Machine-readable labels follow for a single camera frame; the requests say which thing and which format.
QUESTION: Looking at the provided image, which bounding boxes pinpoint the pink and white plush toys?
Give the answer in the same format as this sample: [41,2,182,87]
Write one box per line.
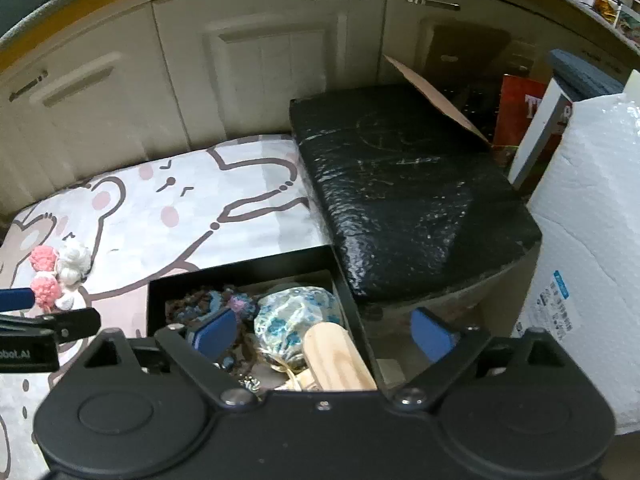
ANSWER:
[28,247,64,310]

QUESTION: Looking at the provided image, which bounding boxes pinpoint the wooden stick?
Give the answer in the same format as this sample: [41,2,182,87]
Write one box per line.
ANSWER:
[303,322,378,392]

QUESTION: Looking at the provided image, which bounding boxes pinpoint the brown beaded bracelet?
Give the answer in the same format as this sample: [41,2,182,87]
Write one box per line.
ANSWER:
[165,287,212,327]

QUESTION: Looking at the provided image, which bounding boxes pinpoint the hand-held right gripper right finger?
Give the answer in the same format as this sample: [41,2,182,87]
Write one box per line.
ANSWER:
[391,307,567,409]

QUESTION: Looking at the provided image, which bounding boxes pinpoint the colourful printed box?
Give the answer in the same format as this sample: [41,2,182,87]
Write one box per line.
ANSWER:
[616,4,640,50]

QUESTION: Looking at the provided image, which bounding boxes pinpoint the cream cabinet door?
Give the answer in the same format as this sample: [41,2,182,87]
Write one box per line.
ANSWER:
[151,0,390,167]
[384,0,556,91]
[0,4,195,223]

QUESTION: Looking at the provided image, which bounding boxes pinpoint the bear printed mat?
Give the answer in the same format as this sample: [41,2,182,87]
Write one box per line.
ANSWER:
[0,133,332,480]

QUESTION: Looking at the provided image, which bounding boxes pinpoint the floral fabric pouch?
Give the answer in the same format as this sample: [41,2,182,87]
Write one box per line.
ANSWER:
[253,285,347,367]

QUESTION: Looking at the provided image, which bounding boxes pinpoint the blue grey ribbed cushion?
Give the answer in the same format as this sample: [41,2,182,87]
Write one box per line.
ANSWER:
[547,49,627,104]

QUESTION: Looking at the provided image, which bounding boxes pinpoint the brown cardboard flap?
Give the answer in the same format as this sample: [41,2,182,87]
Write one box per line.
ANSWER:
[382,22,517,161]

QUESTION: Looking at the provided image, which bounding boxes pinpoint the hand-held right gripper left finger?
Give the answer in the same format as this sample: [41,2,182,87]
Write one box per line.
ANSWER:
[81,307,259,409]

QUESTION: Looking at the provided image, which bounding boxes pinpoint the white bubble wrap package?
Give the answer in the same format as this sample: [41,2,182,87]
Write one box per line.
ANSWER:
[511,69,640,437]

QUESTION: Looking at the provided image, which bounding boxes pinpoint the white flat box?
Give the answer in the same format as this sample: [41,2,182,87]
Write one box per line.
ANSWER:
[507,77,574,197]

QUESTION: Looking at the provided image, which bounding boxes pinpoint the cream crochet pompom tie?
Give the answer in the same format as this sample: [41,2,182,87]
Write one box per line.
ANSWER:
[55,238,93,311]

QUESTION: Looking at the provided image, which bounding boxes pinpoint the red printed box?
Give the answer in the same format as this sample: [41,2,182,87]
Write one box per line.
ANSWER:
[492,73,552,167]

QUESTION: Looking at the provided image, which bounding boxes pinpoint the black wrapped box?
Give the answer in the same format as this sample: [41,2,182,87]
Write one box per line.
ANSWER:
[289,83,544,304]

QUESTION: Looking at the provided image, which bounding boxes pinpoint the gold snack packet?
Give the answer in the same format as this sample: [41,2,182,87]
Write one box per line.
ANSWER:
[592,0,622,24]

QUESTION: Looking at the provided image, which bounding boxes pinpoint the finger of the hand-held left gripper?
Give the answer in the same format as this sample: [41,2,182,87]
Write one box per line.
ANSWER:
[0,308,102,347]
[0,287,38,312]

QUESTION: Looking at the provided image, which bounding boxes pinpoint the black storage box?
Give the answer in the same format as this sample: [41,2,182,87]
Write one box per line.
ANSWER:
[146,244,387,392]

